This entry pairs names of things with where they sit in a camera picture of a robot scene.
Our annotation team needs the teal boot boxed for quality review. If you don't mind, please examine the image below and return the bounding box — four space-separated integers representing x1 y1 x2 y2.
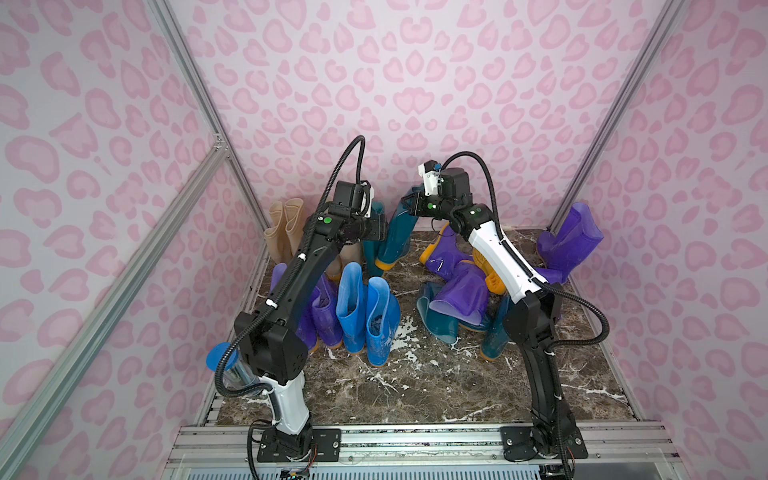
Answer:
374 186 423 271
480 294 510 361
362 201 385 277
416 282 493 345

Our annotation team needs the blue boot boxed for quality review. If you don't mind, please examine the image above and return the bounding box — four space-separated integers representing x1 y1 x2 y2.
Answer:
335 262 367 354
365 277 401 367

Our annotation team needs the beige boot pair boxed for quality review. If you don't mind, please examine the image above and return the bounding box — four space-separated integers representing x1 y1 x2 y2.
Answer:
264 201 292 264
284 197 306 255

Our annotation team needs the beige boot with paper stuffing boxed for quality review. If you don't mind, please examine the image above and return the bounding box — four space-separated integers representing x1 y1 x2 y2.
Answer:
325 242 363 282

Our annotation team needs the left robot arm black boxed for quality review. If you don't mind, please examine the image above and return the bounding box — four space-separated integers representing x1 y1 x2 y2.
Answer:
215 180 386 461

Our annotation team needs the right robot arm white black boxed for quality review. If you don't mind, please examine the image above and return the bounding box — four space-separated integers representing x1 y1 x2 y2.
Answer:
403 161 588 467

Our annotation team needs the purple boot tip at back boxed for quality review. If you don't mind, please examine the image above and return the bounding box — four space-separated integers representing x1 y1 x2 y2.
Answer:
419 224 473 281

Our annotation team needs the purple boot shaft in pile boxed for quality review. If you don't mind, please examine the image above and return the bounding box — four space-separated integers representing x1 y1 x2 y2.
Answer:
429 260 489 327

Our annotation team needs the yellow boot sole in pile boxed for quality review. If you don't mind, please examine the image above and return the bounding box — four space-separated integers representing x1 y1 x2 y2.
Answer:
472 248 506 295

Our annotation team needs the teal boot lying under pile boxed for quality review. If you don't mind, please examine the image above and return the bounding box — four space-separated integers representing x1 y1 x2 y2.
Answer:
416 282 493 345

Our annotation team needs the teal boot upside down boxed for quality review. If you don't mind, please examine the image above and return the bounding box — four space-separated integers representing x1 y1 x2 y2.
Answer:
480 294 510 361

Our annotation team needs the blue printed can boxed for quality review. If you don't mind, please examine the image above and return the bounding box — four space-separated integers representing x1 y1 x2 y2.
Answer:
205 342 258 398

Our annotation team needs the aluminium diagonal brace left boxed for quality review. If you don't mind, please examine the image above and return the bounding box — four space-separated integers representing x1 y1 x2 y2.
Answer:
1 143 229 479

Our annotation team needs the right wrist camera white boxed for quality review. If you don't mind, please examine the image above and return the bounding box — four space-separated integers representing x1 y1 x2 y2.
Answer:
418 160 442 196

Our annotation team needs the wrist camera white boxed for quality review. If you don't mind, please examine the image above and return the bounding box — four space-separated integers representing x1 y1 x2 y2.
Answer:
358 182 374 218
418 160 442 196

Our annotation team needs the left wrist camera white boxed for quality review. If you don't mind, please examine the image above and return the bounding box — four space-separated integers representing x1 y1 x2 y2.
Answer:
358 182 374 218

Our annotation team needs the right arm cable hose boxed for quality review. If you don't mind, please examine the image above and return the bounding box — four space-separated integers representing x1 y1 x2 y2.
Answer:
437 151 612 480

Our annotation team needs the aluminium frame post right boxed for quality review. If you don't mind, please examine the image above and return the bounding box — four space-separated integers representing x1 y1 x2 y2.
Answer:
546 0 688 233

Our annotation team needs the aluminium frame post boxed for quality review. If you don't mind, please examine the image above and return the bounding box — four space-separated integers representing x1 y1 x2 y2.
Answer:
546 0 688 233
146 0 269 229

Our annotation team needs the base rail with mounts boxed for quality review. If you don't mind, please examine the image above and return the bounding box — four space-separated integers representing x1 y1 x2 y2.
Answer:
162 421 688 479

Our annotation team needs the aluminium frame post left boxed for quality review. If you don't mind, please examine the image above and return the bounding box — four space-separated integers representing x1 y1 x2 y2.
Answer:
146 0 269 229

